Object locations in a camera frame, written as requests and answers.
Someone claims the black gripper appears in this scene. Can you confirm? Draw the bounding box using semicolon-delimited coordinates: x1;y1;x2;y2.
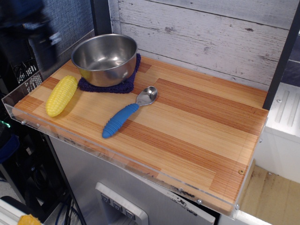
24;20;61;71

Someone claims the yellow plastic corn cob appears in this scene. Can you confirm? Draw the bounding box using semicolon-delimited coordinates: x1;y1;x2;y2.
45;75;78;117

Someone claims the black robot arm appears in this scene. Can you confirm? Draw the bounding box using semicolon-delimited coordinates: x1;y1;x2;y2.
0;0;60;71

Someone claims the blue fabric panel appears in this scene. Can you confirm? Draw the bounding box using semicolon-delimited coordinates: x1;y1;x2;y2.
44;0;94;69

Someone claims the black plastic crate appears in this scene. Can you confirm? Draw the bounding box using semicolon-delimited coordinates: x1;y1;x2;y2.
11;58;39;84

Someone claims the stainless steel bowl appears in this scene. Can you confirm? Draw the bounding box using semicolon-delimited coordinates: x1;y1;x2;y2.
71;34;138;87

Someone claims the dark purple knitted cloth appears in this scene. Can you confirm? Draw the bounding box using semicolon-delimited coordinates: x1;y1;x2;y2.
78;53;142;94

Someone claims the stainless steel toy fridge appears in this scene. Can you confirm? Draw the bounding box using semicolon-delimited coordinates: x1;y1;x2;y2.
50;137;219;225

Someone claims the clear acrylic tray guard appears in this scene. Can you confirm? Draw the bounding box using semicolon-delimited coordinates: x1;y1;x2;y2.
1;30;268;220

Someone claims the yellow object at bottom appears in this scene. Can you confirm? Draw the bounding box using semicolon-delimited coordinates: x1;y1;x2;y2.
17;214;42;225

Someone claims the white plastic toy sink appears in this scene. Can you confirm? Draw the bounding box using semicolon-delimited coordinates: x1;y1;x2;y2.
254;83;300;183

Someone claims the black vertical post left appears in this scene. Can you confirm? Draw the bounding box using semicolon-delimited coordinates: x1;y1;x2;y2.
90;0;112;36

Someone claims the black vertical post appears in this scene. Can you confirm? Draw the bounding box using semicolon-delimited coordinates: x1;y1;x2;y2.
263;2;300;110
90;0;112;36

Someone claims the blue handled metal spoon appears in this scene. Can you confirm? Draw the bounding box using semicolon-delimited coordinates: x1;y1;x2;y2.
102;86;158;138

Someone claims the black vertical post right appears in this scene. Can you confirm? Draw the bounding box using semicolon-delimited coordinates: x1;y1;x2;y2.
263;2;300;110

